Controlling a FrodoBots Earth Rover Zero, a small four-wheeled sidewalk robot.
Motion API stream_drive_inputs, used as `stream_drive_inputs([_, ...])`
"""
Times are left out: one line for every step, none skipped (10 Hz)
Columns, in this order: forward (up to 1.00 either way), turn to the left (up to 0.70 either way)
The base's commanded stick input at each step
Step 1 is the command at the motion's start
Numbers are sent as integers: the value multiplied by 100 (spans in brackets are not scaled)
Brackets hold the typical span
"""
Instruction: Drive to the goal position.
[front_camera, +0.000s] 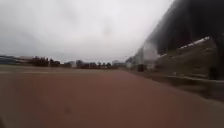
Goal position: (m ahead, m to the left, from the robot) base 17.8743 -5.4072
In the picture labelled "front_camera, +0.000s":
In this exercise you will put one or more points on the row of trees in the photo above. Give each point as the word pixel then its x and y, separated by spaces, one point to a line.
pixel 76 63

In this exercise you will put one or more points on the reddish brown paved ground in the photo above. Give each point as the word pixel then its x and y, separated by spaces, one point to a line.
pixel 100 100

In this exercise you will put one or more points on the low grey kerb strip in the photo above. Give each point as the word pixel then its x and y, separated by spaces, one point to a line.
pixel 186 83

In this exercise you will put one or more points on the large dark building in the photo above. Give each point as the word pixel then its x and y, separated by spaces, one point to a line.
pixel 186 36

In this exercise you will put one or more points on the grass strip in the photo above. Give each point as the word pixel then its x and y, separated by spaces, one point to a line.
pixel 26 67

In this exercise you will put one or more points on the low distant building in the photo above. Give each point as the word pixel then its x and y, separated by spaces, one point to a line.
pixel 10 60

